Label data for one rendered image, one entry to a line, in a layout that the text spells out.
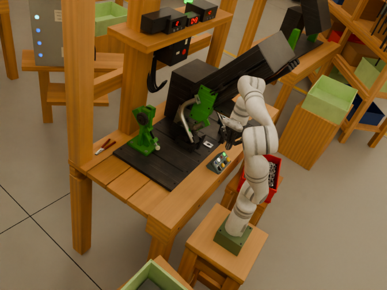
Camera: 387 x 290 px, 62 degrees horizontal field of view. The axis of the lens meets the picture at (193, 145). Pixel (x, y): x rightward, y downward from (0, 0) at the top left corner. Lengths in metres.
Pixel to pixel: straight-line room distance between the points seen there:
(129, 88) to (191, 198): 0.70
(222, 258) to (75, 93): 1.02
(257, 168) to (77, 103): 0.87
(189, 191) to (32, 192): 1.53
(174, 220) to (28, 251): 1.28
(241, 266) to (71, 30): 1.26
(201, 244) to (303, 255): 1.49
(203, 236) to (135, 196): 0.40
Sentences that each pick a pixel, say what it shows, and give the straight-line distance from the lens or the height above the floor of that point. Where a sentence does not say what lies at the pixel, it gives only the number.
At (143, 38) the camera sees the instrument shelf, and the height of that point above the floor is 1.54.
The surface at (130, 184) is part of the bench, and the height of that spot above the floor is 0.88.
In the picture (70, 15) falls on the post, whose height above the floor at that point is 1.67.
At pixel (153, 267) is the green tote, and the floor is 0.94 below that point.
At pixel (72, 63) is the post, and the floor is 1.48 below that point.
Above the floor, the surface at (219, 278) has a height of 0.72.
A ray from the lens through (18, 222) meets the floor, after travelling 2.75.
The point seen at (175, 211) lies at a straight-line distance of 1.65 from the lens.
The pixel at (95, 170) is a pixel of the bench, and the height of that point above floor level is 0.88.
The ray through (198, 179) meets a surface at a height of 0.90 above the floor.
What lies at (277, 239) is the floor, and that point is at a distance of 2.95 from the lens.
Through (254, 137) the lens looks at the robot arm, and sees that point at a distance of 1.00.
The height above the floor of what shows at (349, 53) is 0.83.
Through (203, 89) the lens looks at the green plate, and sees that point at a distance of 1.90.
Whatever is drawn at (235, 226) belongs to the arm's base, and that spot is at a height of 1.00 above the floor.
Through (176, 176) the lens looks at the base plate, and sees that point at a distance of 1.81.
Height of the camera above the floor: 2.18
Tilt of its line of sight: 39 degrees down
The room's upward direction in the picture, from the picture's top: 15 degrees clockwise
